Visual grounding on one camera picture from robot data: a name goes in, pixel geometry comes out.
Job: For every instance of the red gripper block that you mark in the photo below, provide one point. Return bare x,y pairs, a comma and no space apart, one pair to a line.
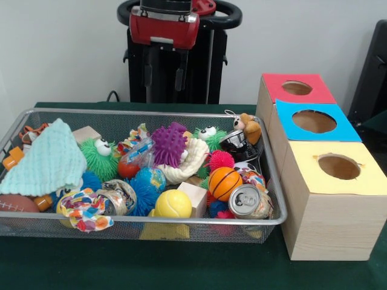
164,31

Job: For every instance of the colourful polka dot cloth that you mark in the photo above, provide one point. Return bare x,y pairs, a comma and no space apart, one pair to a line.
136,134

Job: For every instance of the clear plastic packet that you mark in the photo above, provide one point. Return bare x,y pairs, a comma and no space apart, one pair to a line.
138,153

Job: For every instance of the mint green knitted cloth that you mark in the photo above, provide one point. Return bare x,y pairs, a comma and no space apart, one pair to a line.
45,163

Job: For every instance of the clear mesh bin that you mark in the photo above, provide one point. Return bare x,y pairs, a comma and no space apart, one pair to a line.
151,232

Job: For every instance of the wooden box with three holes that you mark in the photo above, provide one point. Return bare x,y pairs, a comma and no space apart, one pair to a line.
332,223

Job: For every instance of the purple spiky ball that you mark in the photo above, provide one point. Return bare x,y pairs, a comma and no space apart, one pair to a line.
169,145

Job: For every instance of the green fuzzy toy with eyes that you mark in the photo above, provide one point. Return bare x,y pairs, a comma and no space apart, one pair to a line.
100,158

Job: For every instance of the small orange basketball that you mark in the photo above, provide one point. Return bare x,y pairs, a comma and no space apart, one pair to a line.
225,183

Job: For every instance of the yellow tennis ball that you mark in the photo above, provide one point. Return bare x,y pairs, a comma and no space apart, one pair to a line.
173,203

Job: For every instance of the silver drink can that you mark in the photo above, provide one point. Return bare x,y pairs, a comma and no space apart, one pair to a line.
249,201

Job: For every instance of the orange plastic building block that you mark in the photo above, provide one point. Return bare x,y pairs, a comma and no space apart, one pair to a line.
13,157

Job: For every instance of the dark green table cloth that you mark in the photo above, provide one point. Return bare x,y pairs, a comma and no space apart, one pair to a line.
151,266

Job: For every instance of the small brown football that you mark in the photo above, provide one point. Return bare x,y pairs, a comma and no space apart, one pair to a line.
15,203

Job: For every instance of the black office chair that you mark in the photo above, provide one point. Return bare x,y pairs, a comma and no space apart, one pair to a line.
372,78

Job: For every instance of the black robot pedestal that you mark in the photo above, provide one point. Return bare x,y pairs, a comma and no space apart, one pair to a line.
199,72

